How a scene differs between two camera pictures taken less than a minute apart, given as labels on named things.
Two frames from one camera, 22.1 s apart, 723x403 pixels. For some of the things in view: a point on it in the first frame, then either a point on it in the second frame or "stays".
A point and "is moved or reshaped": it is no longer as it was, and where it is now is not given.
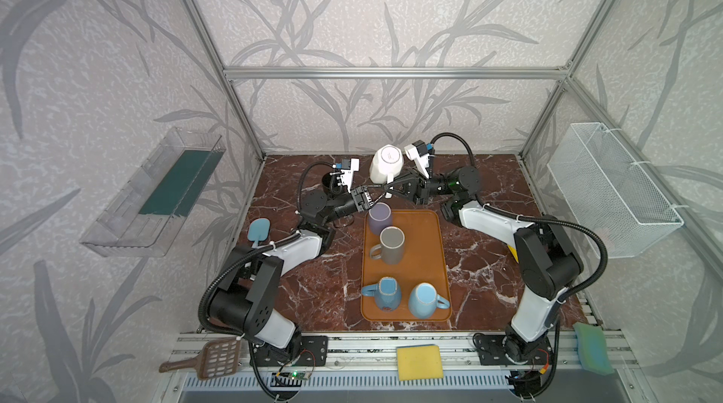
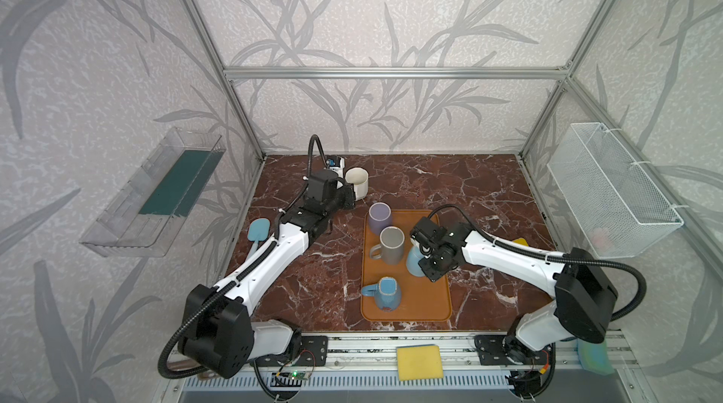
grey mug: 392,240 stays
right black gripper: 411,188 to 431,262
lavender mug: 379,217 stays
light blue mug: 424,300 to 414,256
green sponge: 592,348 stays
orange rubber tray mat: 424,262 stays
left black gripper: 362,199 to 345,195
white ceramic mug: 387,160 is moved or reshaped
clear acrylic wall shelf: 143,216 stays
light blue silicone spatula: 258,231 stays
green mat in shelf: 178,189 stays
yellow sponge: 419,362 stays
